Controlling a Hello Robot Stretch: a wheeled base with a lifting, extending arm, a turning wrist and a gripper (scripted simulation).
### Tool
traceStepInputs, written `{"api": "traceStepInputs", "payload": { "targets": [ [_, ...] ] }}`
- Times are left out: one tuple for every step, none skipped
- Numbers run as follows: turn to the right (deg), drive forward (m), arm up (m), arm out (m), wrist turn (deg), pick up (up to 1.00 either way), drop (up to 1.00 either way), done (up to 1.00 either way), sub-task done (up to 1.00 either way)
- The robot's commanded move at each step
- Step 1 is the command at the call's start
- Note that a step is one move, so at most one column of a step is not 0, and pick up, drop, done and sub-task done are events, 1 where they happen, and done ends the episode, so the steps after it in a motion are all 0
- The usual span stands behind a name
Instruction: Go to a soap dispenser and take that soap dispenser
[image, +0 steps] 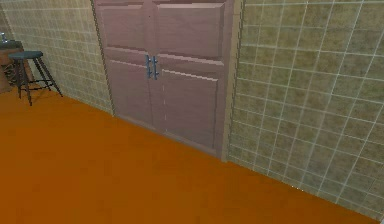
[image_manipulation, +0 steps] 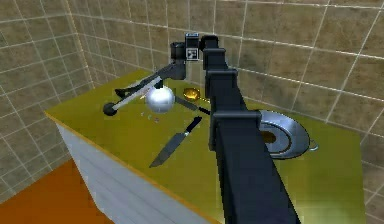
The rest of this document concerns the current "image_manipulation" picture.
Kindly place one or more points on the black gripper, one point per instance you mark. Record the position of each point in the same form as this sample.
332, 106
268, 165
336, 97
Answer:
178, 66

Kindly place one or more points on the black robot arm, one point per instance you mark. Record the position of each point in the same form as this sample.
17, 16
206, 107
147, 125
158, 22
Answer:
246, 160

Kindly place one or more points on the silver round ball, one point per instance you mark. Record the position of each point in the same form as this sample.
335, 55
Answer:
161, 101

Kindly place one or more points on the golden round ladle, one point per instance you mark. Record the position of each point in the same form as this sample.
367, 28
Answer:
191, 94

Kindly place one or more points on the white counter with yellow top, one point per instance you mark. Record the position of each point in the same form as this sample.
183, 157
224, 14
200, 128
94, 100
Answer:
140, 146

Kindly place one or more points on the silver round pan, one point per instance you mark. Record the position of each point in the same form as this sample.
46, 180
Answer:
283, 136

